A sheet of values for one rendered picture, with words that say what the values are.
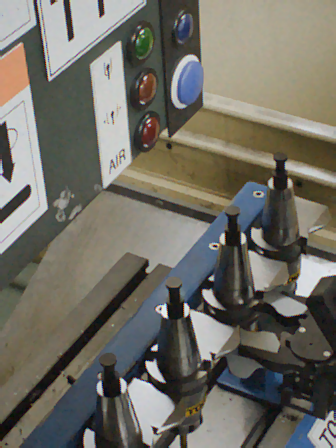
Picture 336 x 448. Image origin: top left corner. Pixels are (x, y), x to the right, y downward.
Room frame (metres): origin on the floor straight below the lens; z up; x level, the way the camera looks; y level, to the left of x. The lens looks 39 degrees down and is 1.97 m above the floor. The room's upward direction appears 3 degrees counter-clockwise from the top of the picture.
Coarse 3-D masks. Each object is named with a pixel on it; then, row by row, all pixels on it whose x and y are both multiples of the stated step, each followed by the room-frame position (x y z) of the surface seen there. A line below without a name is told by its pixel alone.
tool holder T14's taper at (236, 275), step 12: (228, 252) 0.81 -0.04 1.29; (240, 252) 0.81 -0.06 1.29; (216, 264) 0.82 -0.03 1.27; (228, 264) 0.81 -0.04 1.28; (240, 264) 0.81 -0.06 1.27; (216, 276) 0.82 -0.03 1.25; (228, 276) 0.81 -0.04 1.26; (240, 276) 0.81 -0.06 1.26; (252, 276) 0.82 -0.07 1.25; (216, 288) 0.82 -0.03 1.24; (228, 288) 0.81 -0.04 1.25; (240, 288) 0.81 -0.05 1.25; (252, 288) 0.82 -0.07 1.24; (228, 300) 0.80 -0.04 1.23; (240, 300) 0.80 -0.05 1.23
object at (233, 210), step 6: (228, 210) 0.83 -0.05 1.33; (234, 210) 0.83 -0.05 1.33; (228, 216) 0.82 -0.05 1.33; (234, 216) 0.82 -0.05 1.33; (228, 222) 0.82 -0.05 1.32; (234, 222) 0.82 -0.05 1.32; (228, 228) 0.82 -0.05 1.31; (234, 228) 0.82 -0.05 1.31; (240, 228) 0.82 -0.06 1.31; (228, 234) 0.82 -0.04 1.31; (234, 234) 0.82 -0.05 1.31; (240, 234) 0.82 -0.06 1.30; (228, 240) 0.82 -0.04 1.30; (234, 240) 0.82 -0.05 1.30; (240, 240) 0.82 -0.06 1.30
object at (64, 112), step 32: (32, 0) 0.49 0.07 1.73; (32, 32) 0.49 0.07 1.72; (128, 32) 0.56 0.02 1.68; (160, 32) 0.59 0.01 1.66; (32, 64) 0.48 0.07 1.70; (128, 64) 0.56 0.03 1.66; (160, 64) 0.59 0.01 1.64; (32, 96) 0.48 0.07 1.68; (64, 96) 0.50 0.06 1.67; (128, 96) 0.55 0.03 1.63; (160, 96) 0.58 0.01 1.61; (64, 128) 0.50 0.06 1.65; (128, 128) 0.55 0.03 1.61; (64, 160) 0.50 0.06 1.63; (96, 160) 0.52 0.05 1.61; (64, 192) 0.49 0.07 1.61; (96, 192) 0.52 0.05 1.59; (32, 224) 0.47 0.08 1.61; (64, 224) 0.49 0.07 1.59; (0, 256) 0.44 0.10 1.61; (32, 256) 0.46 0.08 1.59; (0, 288) 0.44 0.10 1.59
